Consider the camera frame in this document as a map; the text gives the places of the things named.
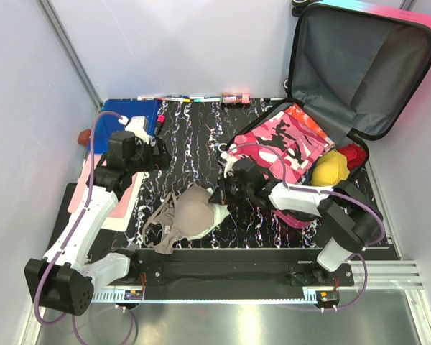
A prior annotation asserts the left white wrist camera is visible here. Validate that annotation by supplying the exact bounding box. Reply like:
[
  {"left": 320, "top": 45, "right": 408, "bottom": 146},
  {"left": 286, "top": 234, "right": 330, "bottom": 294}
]
[{"left": 118, "top": 116, "right": 152, "bottom": 144}]

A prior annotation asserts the white bra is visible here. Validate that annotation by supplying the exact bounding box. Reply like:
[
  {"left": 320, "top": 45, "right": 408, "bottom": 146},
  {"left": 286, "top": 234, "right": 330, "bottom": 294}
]
[{"left": 197, "top": 204, "right": 230, "bottom": 239}]

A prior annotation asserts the aluminium rail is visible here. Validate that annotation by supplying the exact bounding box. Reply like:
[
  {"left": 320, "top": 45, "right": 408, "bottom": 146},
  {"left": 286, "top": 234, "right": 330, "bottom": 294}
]
[{"left": 92, "top": 261, "right": 422, "bottom": 305}]

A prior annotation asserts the red lace bra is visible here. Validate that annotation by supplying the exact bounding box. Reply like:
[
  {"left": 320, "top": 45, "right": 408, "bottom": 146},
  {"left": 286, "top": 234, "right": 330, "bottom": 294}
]
[{"left": 337, "top": 143, "right": 367, "bottom": 172}]

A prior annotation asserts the pink teal hardshell suitcase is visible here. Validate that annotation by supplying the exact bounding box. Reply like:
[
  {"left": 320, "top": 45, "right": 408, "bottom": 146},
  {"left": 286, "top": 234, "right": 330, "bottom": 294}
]
[{"left": 223, "top": 0, "right": 431, "bottom": 229}]

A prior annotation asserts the yellow bra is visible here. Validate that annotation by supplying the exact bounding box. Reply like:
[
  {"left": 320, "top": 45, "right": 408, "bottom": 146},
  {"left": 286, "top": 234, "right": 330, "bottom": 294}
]
[{"left": 311, "top": 150, "right": 350, "bottom": 187}]

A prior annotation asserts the beige bra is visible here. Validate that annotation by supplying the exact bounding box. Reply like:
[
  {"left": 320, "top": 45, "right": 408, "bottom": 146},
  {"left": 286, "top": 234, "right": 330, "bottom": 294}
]
[{"left": 142, "top": 183, "right": 215, "bottom": 254}]

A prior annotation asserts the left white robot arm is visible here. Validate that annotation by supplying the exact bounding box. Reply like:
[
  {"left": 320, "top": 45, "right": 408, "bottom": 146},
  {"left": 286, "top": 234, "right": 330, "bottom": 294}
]
[{"left": 24, "top": 131, "right": 171, "bottom": 316}]

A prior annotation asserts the colourful marker pen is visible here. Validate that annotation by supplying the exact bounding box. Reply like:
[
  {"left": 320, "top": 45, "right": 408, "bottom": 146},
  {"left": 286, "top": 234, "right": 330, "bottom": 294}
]
[{"left": 157, "top": 95, "right": 191, "bottom": 103}]

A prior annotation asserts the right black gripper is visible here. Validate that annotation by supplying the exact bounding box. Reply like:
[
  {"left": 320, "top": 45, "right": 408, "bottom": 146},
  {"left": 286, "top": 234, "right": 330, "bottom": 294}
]
[{"left": 209, "top": 172, "right": 253, "bottom": 206}]

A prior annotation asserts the teal capped marker pen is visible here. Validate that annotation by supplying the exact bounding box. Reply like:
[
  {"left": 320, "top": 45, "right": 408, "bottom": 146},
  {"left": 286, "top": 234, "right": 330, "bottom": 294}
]
[{"left": 189, "top": 96, "right": 221, "bottom": 103}]

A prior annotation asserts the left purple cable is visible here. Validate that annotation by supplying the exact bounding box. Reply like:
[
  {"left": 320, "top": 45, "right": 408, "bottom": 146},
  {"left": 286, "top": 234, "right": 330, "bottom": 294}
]
[{"left": 32, "top": 111, "right": 134, "bottom": 345}]

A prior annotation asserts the red capped black marker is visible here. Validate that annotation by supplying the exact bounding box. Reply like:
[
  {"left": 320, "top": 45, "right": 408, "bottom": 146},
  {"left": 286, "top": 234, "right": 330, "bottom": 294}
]
[{"left": 154, "top": 115, "right": 165, "bottom": 137}]

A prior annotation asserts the blue folder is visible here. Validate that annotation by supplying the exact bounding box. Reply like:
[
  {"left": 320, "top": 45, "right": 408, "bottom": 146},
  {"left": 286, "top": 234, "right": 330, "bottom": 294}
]
[{"left": 94, "top": 99, "right": 160, "bottom": 154}]

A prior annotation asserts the purple cable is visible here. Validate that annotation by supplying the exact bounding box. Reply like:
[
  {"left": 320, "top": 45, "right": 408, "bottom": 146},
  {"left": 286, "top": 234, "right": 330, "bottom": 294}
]
[
  {"left": 32, "top": 111, "right": 134, "bottom": 345},
  {"left": 221, "top": 142, "right": 386, "bottom": 310}
]

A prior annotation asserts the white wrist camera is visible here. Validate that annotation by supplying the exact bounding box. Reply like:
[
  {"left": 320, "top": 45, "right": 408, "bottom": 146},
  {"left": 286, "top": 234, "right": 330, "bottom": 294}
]
[
  {"left": 221, "top": 152, "right": 238, "bottom": 178},
  {"left": 118, "top": 116, "right": 152, "bottom": 144}
]

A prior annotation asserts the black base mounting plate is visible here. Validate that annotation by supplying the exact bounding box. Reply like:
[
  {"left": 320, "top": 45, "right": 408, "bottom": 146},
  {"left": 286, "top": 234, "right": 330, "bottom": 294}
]
[{"left": 89, "top": 247, "right": 355, "bottom": 288}]

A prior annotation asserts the black tape roll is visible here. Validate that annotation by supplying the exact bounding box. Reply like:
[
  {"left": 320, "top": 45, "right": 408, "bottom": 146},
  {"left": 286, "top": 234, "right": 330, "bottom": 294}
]
[{"left": 218, "top": 143, "right": 227, "bottom": 152}]

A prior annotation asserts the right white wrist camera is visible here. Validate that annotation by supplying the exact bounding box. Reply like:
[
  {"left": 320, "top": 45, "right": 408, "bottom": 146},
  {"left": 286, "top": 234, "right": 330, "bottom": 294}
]
[{"left": 221, "top": 152, "right": 238, "bottom": 178}]

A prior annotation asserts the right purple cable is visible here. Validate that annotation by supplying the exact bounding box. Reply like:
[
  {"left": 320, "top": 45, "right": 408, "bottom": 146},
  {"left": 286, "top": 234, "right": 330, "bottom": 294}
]
[{"left": 221, "top": 142, "right": 386, "bottom": 310}]

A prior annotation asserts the pink white board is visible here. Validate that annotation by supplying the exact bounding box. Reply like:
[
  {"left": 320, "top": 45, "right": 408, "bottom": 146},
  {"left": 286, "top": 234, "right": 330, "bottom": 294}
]
[{"left": 67, "top": 154, "right": 147, "bottom": 232}]

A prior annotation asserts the brown red round object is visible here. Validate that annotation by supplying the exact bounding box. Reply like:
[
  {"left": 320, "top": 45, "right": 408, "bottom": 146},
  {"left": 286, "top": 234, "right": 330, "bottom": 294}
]
[{"left": 77, "top": 129, "right": 91, "bottom": 147}]

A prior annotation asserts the pink patterned tube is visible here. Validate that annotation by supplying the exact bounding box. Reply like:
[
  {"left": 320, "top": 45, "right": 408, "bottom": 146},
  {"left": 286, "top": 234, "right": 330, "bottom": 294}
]
[{"left": 221, "top": 93, "right": 251, "bottom": 105}]

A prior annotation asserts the pink camouflage garment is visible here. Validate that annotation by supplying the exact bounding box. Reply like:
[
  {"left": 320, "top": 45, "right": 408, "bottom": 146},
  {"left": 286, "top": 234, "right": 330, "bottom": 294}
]
[{"left": 230, "top": 110, "right": 335, "bottom": 184}]

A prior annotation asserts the orange white shirt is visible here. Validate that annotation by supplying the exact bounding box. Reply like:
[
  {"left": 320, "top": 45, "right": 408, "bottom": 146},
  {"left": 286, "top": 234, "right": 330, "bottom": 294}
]
[{"left": 284, "top": 104, "right": 328, "bottom": 139}]

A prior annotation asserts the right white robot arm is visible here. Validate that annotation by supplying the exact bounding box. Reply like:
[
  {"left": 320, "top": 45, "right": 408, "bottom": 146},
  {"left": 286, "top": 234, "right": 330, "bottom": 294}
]
[{"left": 210, "top": 158, "right": 385, "bottom": 285}]

